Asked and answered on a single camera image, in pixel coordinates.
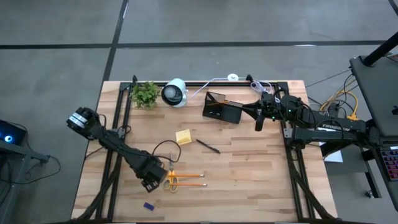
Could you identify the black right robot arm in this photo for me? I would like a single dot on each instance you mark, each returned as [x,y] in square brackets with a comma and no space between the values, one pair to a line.
[329,127]

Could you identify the backlit keyboard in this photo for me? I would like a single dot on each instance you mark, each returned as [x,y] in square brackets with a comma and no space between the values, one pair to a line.
[390,163]

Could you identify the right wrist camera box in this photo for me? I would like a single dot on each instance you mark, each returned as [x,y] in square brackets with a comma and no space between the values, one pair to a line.
[259,124]

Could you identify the small blue eraser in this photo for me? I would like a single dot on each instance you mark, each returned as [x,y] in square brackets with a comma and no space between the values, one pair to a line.
[149,206]

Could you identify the black pen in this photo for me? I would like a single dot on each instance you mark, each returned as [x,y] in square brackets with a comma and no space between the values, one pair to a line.
[208,146]

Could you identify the black box with blue light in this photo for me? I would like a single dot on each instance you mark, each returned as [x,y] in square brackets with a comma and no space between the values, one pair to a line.
[15,132]

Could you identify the grey metal stand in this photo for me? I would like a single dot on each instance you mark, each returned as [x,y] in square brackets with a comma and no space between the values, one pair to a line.
[18,149]

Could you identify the white paper sheet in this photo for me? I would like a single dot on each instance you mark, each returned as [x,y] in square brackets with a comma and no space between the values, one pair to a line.
[334,157]

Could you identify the yellow sticky note pad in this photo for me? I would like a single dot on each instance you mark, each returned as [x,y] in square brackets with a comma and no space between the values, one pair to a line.
[183,137]

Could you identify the white spotlight lamp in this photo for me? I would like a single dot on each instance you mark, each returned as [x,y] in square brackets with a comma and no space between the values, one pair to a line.
[183,93]

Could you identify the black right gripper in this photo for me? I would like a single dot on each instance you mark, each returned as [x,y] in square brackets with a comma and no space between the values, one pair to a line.
[270,105]

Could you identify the dark grey side desk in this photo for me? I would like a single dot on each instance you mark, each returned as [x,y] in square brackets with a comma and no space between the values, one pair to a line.
[379,93]

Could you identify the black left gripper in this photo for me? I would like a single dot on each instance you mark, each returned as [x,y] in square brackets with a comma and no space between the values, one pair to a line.
[154,171]

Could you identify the green plant in white pot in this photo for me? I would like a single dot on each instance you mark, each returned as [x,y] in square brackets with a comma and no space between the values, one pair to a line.
[144,95]

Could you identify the silver mounting bracket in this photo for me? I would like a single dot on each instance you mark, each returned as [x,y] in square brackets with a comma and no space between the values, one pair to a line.
[287,133]

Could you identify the black mesh desk organizer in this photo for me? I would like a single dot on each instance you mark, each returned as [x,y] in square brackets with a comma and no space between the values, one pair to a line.
[230,113]

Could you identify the orange pencil with eraser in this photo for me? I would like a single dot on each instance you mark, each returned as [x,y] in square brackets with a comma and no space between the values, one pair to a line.
[192,184]
[189,175]
[217,103]

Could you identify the black slanted pole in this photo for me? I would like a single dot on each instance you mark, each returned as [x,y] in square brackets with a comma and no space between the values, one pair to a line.
[379,49]

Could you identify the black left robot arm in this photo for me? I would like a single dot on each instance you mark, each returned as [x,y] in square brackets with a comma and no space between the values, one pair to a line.
[124,151]

